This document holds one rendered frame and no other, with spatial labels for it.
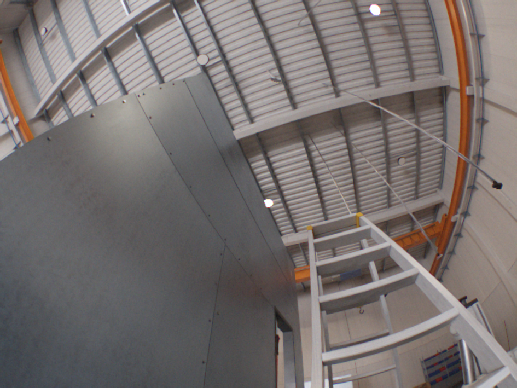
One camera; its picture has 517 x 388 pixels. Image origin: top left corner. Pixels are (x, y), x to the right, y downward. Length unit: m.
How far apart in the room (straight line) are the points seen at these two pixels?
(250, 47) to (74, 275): 6.73
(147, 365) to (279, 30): 6.94
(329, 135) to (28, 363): 7.53
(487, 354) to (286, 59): 6.87
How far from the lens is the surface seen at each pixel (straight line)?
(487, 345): 0.60
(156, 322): 0.65
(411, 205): 10.09
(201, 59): 6.23
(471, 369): 1.99
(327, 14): 7.19
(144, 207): 0.69
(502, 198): 8.02
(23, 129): 10.13
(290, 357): 2.16
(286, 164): 7.73
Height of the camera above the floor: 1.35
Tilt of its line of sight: 56 degrees up
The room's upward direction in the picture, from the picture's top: 2 degrees clockwise
